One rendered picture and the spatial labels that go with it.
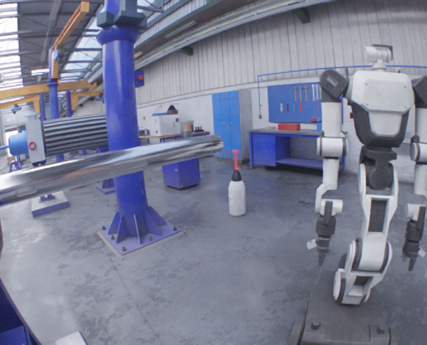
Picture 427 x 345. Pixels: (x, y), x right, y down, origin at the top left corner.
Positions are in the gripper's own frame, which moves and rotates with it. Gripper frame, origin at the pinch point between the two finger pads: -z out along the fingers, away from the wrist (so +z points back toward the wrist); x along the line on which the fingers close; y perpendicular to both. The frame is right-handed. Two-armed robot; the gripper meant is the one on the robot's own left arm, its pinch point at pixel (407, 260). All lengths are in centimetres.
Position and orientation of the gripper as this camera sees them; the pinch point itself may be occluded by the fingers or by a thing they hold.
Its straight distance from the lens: 123.2
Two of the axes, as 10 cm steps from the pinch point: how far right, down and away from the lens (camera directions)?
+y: 9.0, 0.5, -4.4
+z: 0.3, -10.0, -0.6
